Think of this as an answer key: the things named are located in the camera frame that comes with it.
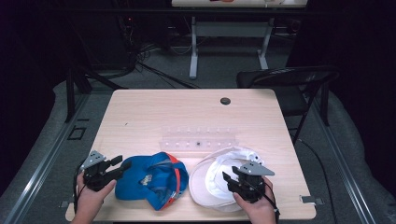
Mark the grey metal floor rail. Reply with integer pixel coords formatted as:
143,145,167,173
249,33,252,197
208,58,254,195
311,92,378,224
2,92,92,224

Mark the right hand-held gripper cable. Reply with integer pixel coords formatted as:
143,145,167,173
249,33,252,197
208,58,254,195
261,176,281,224

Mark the dark equipment cabinet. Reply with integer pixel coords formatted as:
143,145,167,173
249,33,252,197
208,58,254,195
66,12,138,71

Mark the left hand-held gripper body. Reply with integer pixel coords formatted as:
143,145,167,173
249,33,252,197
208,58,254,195
79,150,119,192

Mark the black metal stand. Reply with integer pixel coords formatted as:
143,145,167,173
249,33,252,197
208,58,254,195
64,65,129,124

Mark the black folding chair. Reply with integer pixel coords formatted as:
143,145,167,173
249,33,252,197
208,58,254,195
235,64,341,146

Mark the black floor cable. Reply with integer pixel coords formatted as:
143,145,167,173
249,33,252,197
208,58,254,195
297,138,339,224

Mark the person's right hand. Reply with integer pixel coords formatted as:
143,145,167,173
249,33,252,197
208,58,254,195
233,177,278,220

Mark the white cap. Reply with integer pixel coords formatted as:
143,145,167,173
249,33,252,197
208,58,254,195
188,146,266,214

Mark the person's left hand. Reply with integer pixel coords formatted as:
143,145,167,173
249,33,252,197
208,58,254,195
74,172,118,220

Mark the bundle of floor cables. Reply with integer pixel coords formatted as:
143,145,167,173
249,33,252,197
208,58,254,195
122,18,202,91

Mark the hand-held gripper cable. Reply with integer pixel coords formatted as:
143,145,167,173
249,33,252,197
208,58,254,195
261,176,281,224
72,163,86,214

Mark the blue cap with orange trim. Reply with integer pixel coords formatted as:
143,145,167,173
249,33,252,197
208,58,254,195
114,151,190,212

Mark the white-legged desk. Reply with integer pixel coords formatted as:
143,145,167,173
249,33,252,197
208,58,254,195
171,0,309,80

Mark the clear plastic rack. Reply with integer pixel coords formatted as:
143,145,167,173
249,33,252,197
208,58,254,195
158,125,240,154

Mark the left hand-held gripper cable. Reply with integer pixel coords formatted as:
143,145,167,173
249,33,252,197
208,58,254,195
72,163,86,214

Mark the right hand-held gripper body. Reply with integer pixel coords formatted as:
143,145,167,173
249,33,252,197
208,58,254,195
227,161,276,204

